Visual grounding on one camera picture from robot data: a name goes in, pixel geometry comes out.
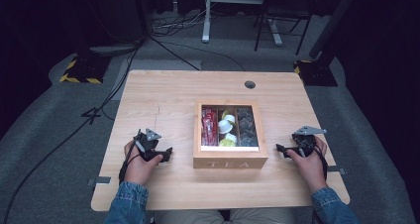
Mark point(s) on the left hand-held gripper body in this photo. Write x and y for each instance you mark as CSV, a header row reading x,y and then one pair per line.
x,y
147,144

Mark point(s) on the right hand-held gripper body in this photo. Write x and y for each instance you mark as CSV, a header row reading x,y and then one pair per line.
x,y
305,139

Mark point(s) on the wooden tea box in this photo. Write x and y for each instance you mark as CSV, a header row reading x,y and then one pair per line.
x,y
229,159

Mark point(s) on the person's left hand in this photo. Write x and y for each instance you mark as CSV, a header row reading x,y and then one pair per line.
x,y
140,169

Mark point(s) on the person's right hand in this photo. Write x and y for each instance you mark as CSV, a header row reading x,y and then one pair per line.
x,y
308,169

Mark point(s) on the pile of dark tea packets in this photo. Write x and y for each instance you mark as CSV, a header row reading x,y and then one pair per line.
x,y
247,126

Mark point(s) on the grey tape strip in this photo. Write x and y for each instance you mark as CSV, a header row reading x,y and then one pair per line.
x,y
99,180
336,169

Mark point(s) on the bundle of red sachets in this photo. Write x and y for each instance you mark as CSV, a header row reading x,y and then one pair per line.
x,y
209,128

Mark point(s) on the white capsule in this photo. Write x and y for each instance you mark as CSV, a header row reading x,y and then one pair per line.
x,y
230,119
231,137
224,127

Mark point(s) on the person's left leg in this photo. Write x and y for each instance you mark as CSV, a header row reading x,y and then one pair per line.
x,y
188,218

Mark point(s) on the person's leg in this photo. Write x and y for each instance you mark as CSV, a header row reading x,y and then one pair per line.
x,y
188,218
261,217

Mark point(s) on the person's right leg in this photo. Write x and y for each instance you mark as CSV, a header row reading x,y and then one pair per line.
x,y
261,217

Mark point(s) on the black chair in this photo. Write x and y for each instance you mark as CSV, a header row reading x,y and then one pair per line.
x,y
284,9

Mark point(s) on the black slanted post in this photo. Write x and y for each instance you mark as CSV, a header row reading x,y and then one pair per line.
x,y
333,19

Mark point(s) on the white desk frame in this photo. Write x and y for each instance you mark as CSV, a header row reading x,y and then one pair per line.
x,y
206,16

